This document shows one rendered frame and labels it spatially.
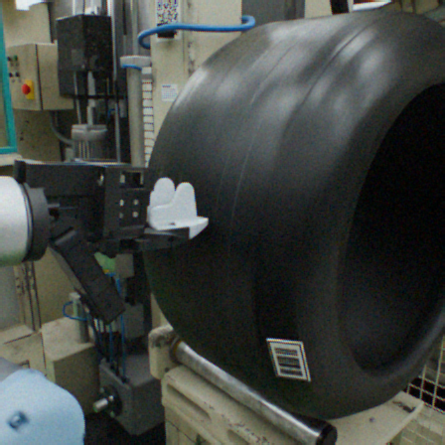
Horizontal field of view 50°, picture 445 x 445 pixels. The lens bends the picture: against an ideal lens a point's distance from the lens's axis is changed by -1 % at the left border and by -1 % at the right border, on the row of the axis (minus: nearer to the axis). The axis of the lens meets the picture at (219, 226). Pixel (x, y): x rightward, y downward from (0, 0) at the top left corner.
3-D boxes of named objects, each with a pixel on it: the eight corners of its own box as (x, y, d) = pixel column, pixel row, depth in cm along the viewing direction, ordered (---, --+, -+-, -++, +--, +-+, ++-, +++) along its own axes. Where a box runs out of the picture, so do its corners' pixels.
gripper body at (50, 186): (164, 168, 44) (36, 166, 36) (158, 256, 46) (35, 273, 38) (120, 159, 50) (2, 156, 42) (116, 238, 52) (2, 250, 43)
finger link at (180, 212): (227, 184, 51) (158, 185, 45) (222, 236, 53) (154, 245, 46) (209, 180, 54) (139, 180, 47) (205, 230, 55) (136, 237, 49)
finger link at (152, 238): (199, 229, 48) (123, 236, 42) (198, 244, 48) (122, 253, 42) (171, 220, 51) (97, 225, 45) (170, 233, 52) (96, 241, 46)
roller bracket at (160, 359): (149, 375, 92) (147, 331, 89) (282, 313, 118) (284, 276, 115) (159, 383, 90) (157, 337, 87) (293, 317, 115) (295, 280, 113)
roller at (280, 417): (183, 332, 92) (193, 346, 95) (167, 350, 91) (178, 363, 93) (334, 421, 68) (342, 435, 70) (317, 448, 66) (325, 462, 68)
